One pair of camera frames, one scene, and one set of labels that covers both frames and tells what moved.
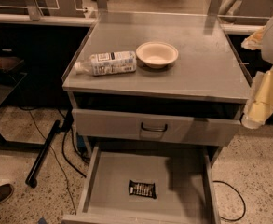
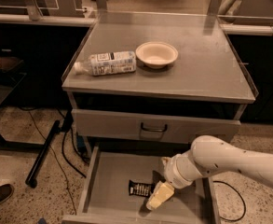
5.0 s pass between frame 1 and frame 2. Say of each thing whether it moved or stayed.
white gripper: moved
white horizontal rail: stayed
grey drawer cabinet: stayed
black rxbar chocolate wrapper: stayed
